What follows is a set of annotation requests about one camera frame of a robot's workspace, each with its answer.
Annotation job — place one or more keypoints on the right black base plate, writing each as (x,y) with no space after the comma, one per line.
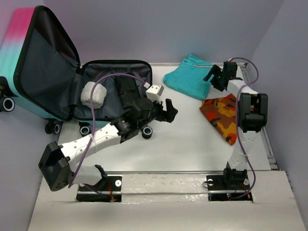
(221,190)

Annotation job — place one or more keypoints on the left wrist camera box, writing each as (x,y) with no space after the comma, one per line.
(154,92)

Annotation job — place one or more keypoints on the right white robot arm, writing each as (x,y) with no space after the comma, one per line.
(251,113)

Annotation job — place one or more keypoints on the teal shorts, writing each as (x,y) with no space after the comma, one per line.
(188,77)

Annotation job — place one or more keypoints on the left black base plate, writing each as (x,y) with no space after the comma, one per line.
(108,193)

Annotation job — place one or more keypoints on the pink and teal suitcase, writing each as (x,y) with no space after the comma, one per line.
(40,70)

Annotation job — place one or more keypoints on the black pouch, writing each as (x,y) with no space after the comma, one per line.
(127,91)

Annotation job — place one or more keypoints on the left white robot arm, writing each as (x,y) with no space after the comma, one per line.
(61,164)

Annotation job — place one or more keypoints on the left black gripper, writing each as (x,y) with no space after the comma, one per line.
(168,115)

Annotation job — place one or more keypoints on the white cloth bundle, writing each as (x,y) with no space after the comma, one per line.
(94,97)

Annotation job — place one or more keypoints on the orange camouflage shorts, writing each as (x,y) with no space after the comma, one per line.
(220,113)

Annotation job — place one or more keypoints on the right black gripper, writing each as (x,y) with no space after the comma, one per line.
(215,70)

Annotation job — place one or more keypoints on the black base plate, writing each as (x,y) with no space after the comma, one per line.
(221,190)
(108,193)

